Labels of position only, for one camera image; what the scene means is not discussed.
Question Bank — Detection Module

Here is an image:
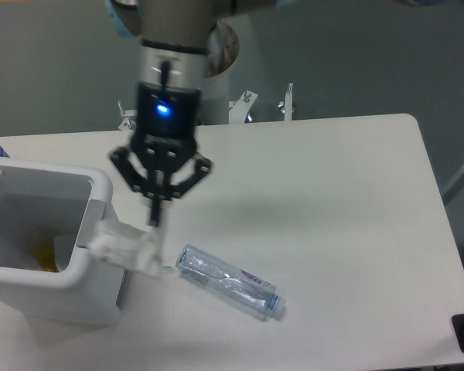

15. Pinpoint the white plastic wrapper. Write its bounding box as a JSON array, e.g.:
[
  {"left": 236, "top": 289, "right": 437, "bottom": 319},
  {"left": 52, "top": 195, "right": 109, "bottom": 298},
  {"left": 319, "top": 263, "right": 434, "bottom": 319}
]
[{"left": 87, "top": 220, "right": 175, "bottom": 277}]

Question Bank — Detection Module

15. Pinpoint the clear plastic water bottle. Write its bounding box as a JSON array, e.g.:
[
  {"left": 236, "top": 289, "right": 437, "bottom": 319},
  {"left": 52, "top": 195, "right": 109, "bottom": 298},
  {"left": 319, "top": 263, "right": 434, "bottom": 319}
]
[{"left": 176, "top": 244, "right": 286, "bottom": 320}]

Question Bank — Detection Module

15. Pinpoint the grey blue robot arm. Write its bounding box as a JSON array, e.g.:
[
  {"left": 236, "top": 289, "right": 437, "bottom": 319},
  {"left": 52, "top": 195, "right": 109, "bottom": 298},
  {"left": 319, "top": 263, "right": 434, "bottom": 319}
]
[{"left": 105, "top": 1, "right": 284, "bottom": 227}]

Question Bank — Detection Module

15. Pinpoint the white metal base frame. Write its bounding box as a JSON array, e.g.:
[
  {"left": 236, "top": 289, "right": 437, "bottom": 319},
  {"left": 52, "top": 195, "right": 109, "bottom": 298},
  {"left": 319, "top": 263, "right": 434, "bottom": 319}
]
[{"left": 118, "top": 82, "right": 295, "bottom": 131}]

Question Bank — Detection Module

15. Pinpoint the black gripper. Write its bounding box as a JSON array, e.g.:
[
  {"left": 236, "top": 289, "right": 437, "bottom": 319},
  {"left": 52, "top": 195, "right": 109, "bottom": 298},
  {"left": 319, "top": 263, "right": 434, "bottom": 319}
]
[{"left": 108, "top": 83, "right": 213, "bottom": 228}]

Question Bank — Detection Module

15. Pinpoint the white plastic trash can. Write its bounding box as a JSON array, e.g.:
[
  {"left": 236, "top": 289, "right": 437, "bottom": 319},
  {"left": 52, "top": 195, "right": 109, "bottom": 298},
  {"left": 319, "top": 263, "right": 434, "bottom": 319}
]
[{"left": 0, "top": 157, "right": 128, "bottom": 325}]

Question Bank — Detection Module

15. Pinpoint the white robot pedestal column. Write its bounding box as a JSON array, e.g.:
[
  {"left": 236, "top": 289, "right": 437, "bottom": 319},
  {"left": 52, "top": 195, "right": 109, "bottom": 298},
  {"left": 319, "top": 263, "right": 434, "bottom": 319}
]
[{"left": 199, "top": 21, "right": 240, "bottom": 125}]

